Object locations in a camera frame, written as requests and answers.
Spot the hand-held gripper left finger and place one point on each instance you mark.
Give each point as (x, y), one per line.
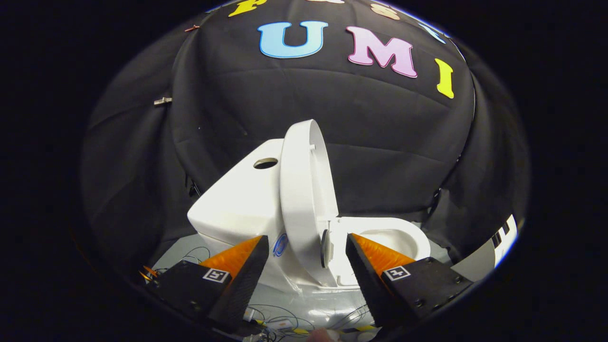
(244, 285)

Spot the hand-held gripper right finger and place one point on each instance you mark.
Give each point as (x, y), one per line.
(365, 280)

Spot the white toilet lid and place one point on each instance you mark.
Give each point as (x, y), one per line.
(299, 199)

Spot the white toilet seat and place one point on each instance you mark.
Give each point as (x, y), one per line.
(408, 228)

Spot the white ceramic toilet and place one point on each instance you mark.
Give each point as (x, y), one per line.
(237, 209)

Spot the black and white striped board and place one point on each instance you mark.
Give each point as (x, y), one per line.
(504, 237)

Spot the black backdrop cloth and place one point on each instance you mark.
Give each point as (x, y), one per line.
(370, 133)

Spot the silver metal clip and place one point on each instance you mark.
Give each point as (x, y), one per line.
(162, 100)

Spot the copper metal clip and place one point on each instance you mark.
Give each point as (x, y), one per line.
(192, 28)

